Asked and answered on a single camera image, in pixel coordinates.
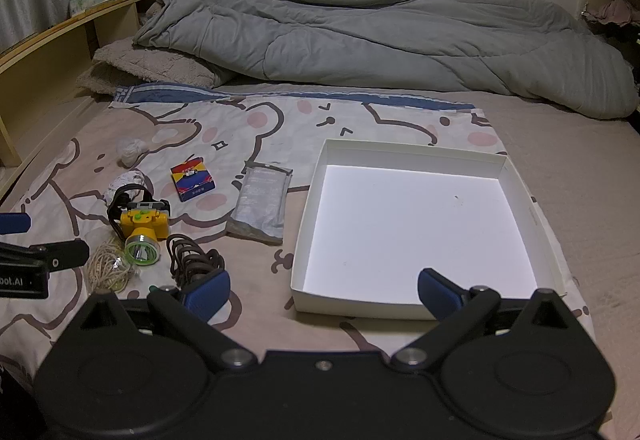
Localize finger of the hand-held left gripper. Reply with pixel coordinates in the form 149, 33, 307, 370
0, 240, 91, 273
0, 212, 32, 235

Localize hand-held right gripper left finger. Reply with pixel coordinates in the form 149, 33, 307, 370
70, 269, 259, 373

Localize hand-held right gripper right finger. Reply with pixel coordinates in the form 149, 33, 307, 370
390, 268, 583, 373

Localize bag of rubber bands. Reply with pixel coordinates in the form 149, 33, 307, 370
85, 237, 138, 293

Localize white cardboard box tray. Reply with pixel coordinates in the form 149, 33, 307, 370
290, 138, 568, 321

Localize yellow headlamp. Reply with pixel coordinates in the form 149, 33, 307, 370
106, 184, 172, 266

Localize white tissue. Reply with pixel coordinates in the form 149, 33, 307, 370
105, 170, 147, 206
116, 137, 151, 167

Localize grey plastic package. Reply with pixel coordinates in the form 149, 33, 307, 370
226, 161, 295, 246

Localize colourful card box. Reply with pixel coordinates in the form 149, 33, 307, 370
170, 159, 217, 203

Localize wooden bedside shelf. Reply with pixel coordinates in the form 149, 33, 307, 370
0, 0, 178, 171

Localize printed bear blanket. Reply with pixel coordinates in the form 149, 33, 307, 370
0, 82, 598, 381

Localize beige fluffy pillow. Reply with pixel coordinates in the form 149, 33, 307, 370
76, 38, 236, 96

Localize grey duvet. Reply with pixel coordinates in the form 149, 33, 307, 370
132, 0, 640, 120

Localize pink clothes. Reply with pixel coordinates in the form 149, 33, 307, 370
582, 0, 640, 28

